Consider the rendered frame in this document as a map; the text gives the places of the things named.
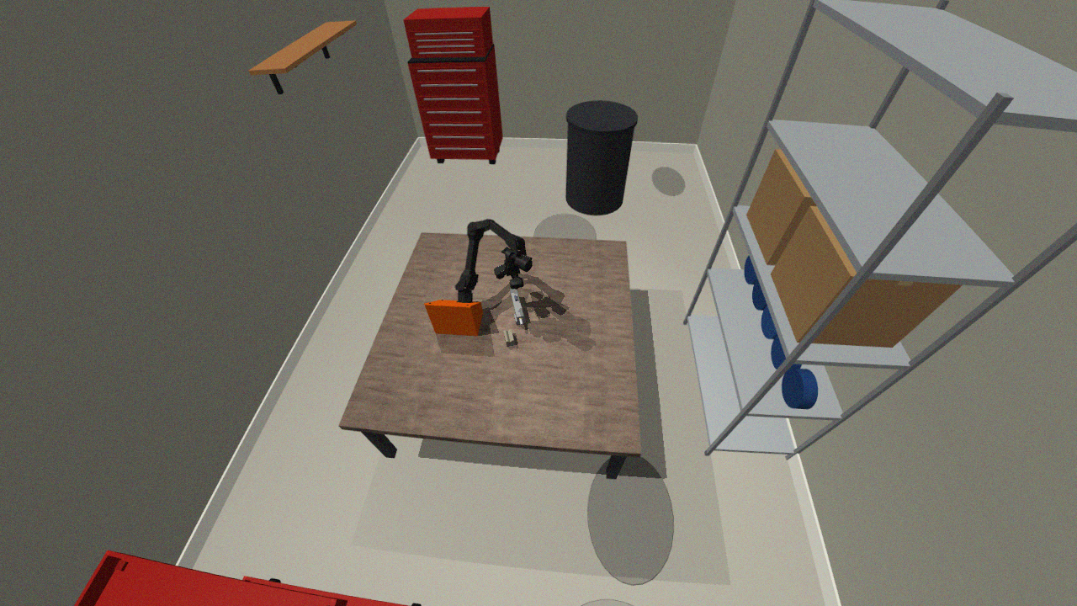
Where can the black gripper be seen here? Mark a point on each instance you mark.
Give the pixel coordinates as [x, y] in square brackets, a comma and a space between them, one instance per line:
[516, 282]

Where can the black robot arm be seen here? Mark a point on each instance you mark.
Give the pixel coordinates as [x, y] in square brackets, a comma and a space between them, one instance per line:
[469, 278]

